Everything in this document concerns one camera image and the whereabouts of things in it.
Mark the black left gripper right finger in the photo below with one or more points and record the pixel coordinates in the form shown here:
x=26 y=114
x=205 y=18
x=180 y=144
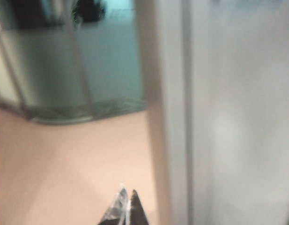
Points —
x=136 y=211

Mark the left gripper left finger clear tape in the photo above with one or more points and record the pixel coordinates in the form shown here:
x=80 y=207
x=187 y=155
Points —
x=117 y=208

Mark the grey metal door panel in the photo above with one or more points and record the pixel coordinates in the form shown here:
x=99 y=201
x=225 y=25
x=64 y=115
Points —
x=217 y=117

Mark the frosted glass partition pane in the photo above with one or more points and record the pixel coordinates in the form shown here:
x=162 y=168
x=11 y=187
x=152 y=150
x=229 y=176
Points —
x=64 y=70

